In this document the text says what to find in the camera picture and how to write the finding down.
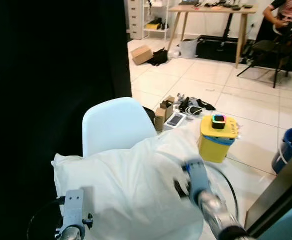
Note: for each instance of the white phone box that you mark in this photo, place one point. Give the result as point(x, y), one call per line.
point(175, 120)

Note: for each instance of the wooden table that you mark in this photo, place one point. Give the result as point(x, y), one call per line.
point(211, 9)

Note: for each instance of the grey waste bin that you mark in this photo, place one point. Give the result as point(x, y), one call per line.
point(188, 49)

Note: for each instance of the large brown cardboard box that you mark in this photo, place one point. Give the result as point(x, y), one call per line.
point(141, 55)

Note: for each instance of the yellow box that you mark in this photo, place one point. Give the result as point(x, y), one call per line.
point(152, 25)

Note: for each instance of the white shelf rack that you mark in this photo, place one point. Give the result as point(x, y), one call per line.
point(156, 32)

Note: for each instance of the white drawer unit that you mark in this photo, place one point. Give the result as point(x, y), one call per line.
point(134, 20)

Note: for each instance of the white plastic chair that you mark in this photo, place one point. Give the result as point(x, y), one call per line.
point(115, 125)

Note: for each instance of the yellow bin with lid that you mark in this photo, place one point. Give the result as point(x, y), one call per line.
point(215, 147)

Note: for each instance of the seated person in pink top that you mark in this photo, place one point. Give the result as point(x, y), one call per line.
point(286, 12)

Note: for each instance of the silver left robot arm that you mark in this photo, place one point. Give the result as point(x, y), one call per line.
point(70, 234)

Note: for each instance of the dark furniture edge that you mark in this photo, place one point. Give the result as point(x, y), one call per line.
point(276, 192)

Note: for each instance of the black cushion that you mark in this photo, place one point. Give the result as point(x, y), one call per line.
point(150, 115)

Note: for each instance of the black bag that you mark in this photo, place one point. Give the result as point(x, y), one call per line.
point(159, 57)

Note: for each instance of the black folding chair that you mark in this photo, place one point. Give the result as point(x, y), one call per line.
point(268, 47)

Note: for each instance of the blue bucket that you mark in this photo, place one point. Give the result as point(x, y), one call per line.
point(288, 147)

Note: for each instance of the black curtain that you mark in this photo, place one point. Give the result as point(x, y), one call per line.
point(45, 80)

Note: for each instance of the small open cardboard box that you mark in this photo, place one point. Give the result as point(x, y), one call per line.
point(162, 115)

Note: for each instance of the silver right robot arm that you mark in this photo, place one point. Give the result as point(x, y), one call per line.
point(218, 212)

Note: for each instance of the long black case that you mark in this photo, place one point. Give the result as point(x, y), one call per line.
point(216, 50)

